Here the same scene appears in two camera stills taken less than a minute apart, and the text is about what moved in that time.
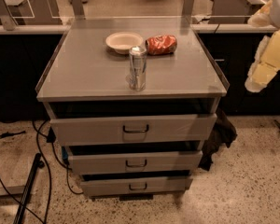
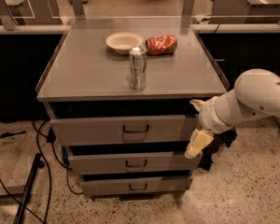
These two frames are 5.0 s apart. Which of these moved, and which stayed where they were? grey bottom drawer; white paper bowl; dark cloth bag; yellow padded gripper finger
Moved: yellow padded gripper finger
Stayed: grey bottom drawer; white paper bowl; dark cloth bag
